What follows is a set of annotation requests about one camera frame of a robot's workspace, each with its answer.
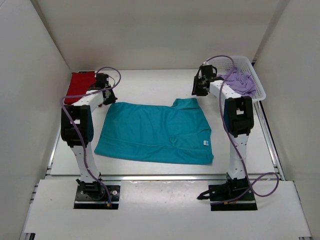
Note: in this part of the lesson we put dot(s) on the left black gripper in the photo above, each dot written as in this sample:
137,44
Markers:
111,100

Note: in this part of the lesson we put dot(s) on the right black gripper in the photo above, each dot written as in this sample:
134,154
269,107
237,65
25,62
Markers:
197,92

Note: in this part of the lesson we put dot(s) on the red t-shirt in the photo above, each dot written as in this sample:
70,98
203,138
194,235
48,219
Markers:
79,86

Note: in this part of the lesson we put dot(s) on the teal t-shirt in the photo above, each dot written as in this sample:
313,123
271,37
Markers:
176,134

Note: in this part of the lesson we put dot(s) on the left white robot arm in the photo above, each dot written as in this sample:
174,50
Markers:
77,130

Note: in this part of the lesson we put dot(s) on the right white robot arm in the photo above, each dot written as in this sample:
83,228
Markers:
237,117

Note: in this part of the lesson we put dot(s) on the white plastic basket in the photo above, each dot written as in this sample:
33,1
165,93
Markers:
243,65

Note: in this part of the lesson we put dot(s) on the lavender t-shirt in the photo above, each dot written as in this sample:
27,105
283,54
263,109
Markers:
242,83

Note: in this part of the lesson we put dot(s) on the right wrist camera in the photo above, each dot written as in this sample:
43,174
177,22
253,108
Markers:
205,64

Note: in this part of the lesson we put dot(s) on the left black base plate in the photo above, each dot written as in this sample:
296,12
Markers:
93,196

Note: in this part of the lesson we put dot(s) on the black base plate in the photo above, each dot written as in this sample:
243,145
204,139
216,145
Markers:
223,197
93,196

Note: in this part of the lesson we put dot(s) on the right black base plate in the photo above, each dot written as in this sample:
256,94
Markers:
223,197

